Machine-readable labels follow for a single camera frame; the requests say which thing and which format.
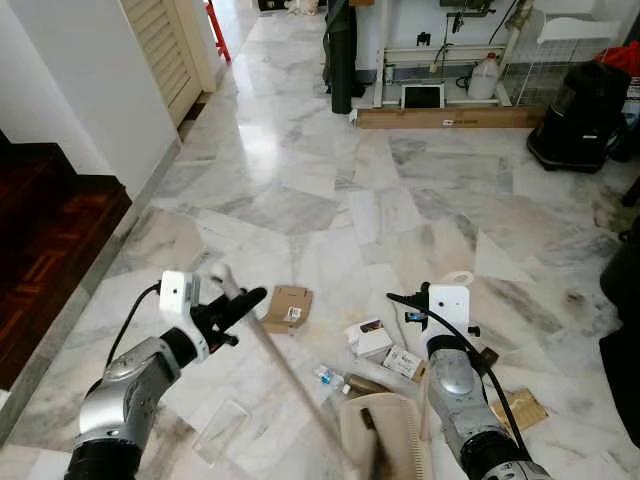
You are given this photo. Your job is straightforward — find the cream broom with long handle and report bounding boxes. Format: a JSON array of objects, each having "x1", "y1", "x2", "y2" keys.
[{"x1": 208, "y1": 262, "x2": 365, "y2": 480}]

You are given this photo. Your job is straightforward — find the beige long-handled dustpan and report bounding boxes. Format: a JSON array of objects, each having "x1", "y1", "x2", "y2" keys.
[{"x1": 338, "y1": 270, "x2": 477, "y2": 480}]

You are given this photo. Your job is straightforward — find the brown cardboard piece with label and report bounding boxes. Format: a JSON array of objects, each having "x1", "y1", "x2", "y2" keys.
[{"x1": 261, "y1": 285, "x2": 315, "y2": 335}]

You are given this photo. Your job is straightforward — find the clear plastic tray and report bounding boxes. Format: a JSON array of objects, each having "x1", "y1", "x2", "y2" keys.
[{"x1": 191, "y1": 397, "x2": 252, "y2": 467}]

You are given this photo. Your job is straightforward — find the clear plastic bottle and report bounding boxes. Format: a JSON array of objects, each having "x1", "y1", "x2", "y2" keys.
[{"x1": 314, "y1": 364, "x2": 352, "y2": 395}]

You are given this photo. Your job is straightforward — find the white small carton box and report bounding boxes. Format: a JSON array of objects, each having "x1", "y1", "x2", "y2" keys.
[{"x1": 344, "y1": 317, "x2": 394, "y2": 360}]

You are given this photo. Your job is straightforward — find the brown crumpled wrapper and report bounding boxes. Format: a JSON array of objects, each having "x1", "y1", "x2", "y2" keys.
[{"x1": 345, "y1": 374, "x2": 393, "y2": 397}]

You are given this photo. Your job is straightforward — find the white printed flat box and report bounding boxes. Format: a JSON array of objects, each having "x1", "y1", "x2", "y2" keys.
[{"x1": 382, "y1": 345, "x2": 427, "y2": 382}]

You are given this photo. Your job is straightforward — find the dark wooden stair steps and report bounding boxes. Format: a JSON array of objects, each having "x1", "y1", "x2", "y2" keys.
[{"x1": 0, "y1": 130, "x2": 133, "y2": 393}]

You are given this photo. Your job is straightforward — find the tall black cylindrical object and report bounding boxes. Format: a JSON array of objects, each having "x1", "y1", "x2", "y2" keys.
[{"x1": 323, "y1": 0, "x2": 359, "y2": 115}]

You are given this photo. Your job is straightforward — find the beige louvred wooden door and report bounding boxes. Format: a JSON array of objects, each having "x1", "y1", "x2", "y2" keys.
[{"x1": 119, "y1": 0, "x2": 217, "y2": 128}]

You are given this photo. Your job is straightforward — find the white framed dark panel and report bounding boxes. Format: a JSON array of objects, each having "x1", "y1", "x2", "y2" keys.
[{"x1": 399, "y1": 82, "x2": 447, "y2": 110}]

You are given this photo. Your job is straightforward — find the long brown cardboard box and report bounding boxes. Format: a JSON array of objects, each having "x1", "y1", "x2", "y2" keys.
[{"x1": 354, "y1": 104, "x2": 547, "y2": 132}]

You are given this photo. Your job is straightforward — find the tan flat packet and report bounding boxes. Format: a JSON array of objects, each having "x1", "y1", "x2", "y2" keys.
[{"x1": 489, "y1": 387, "x2": 550, "y2": 434}]

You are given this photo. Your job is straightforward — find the black vacuum cleaner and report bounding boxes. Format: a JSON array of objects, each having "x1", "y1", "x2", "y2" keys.
[{"x1": 526, "y1": 59, "x2": 634, "y2": 174}]

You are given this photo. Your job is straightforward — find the red cloth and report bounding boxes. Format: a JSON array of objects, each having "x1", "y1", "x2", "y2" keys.
[{"x1": 600, "y1": 40, "x2": 640, "y2": 78}]

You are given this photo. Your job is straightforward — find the white plastic jug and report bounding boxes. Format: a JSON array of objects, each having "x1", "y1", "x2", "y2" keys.
[{"x1": 466, "y1": 51, "x2": 502, "y2": 102}]

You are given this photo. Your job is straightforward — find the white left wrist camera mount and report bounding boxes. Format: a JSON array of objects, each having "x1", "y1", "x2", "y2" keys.
[{"x1": 159, "y1": 269, "x2": 209, "y2": 361}]

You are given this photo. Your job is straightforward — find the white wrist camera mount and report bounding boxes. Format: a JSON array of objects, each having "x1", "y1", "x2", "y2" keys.
[
  {"x1": 159, "y1": 269, "x2": 209, "y2": 361},
  {"x1": 427, "y1": 284, "x2": 474, "y2": 341}
]

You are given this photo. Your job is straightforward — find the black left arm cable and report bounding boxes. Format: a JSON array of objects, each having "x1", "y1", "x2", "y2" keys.
[{"x1": 104, "y1": 282, "x2": 164, "y2": 371}]

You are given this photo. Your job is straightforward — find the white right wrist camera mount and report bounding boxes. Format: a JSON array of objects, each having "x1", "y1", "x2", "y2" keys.
[{"x1": 427, "y1": 284, "x2": 474, "y2": 341}]

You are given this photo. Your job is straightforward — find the red metal frame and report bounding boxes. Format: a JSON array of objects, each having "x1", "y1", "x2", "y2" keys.
[{"x1": 204, "y1": 0, "x2": 232, "y2": 64}]

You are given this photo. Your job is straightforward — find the white wire rack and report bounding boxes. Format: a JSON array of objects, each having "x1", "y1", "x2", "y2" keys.
[{"x1": 508, "y1": 15, "x2": 607, "y2": 107}]

